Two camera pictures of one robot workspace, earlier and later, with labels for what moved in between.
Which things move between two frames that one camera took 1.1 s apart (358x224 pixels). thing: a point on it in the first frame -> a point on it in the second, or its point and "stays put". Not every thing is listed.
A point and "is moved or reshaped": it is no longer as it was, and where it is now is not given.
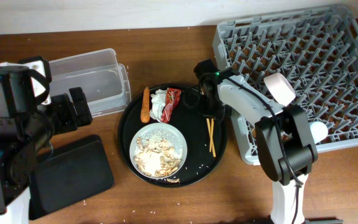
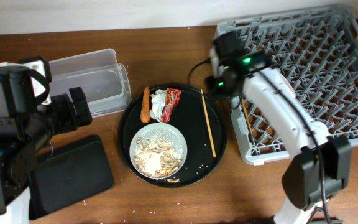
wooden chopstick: [211, 138] is moved or reshaped
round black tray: [206, 138] stays put
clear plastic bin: [104, 81] stays put
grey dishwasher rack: [329, 61] stays put
